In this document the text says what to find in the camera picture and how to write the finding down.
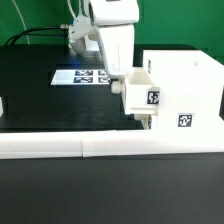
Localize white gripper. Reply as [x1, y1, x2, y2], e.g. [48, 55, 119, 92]
[98, 24, 135, 79]

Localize white drawer cabinet box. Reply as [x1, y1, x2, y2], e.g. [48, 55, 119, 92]
[143, 50, 224, 131]

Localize white front drawer with tag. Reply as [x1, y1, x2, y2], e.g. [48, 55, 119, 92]
[134, 114, 157, 130]

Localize white sheet with tags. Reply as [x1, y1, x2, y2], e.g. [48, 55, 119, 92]
[51, 69, 109, 86]

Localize white thin cable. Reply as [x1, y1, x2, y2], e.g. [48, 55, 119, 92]
[11, 0, 31, 45]

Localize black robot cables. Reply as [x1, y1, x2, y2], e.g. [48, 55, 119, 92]
[4, 23, 74, 46]

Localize white L-shaped obstacle wall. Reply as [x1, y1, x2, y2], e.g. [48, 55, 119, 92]
[0, 119, 224, 159]

